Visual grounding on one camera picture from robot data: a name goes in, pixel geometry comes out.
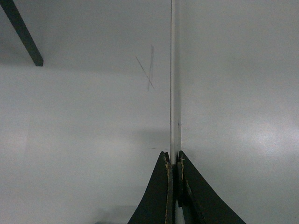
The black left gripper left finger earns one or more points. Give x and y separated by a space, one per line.
156 205

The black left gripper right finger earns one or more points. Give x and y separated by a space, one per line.
199 202

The black table leg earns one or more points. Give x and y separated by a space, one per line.
22 31

